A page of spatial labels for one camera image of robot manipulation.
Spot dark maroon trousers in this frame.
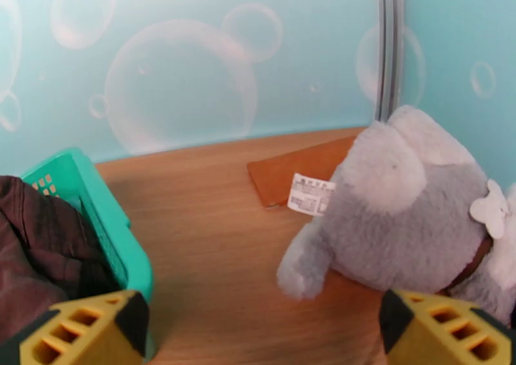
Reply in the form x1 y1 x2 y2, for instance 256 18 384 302
0 175 122 342

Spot brown leather mat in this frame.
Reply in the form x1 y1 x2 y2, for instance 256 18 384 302
246 135 366 210

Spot green plastic basket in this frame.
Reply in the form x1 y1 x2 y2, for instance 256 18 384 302
20 146 157 362

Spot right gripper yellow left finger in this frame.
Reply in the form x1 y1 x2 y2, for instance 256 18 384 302
0 290 150 365

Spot aluminium corner post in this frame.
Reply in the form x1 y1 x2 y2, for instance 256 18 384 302
375 0 406 123

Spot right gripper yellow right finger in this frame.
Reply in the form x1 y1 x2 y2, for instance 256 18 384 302
379 288 516 365

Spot grey plush toy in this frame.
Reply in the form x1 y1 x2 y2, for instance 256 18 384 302
276 104 516 330

